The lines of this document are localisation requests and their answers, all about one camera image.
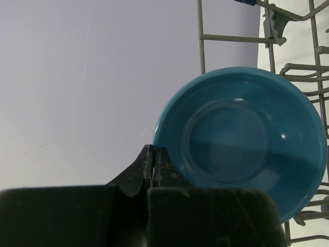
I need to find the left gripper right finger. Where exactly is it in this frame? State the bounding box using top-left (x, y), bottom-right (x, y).
top-left (147, 147), bottom-right (286, 247)

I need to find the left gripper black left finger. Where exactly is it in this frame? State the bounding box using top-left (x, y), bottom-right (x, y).
top-left (1, 145), bottom-right (154, 246)

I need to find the blue bowl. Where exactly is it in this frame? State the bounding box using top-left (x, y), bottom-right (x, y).
top-left (153, 67), bottom-right (327, 222)

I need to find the grey wire dish rack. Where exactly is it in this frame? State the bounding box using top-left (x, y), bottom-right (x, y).
top-left (197, 1), bottom-right (328, 246)

